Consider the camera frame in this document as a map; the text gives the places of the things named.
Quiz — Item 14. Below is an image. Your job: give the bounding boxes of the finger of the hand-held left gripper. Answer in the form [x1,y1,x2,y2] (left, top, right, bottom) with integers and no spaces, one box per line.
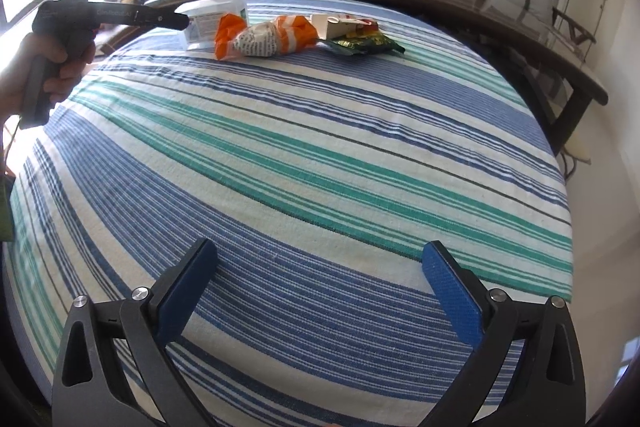
[136,4,192,31]

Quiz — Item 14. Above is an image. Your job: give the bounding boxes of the orange plastic wrapper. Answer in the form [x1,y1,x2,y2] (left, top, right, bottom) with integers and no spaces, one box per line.
[214,13,249,61]

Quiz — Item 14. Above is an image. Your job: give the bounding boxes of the white paper box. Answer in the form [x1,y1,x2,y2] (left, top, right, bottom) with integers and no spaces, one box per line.
[310,13,379,40]

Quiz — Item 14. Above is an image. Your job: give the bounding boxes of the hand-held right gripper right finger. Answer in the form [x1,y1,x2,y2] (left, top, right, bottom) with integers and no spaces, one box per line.
[421,241,587,427]

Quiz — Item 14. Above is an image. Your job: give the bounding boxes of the white orange striped wrapper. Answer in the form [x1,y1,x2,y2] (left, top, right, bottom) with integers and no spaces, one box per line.
[235,13,321,58]

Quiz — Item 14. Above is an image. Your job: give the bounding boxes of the person's left hand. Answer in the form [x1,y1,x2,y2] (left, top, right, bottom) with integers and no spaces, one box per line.
[0,32,94,124]

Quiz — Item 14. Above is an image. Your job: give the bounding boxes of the dark green packet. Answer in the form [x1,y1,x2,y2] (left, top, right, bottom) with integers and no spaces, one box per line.
[320,32,407,60]

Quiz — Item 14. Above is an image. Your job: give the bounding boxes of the dark wooden table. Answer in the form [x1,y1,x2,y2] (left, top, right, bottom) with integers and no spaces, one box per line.
[142,0,610,158]

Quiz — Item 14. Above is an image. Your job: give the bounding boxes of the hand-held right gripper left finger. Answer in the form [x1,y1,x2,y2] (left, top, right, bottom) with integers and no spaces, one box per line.
[51,237,219,427]

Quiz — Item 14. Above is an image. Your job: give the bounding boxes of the blue green striped tablecloth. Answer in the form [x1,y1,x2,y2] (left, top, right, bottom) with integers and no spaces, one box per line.
[2,0,573,427]

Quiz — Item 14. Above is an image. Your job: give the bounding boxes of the white plastic container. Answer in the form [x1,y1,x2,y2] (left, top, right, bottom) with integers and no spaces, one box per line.
[175,0,249,51]

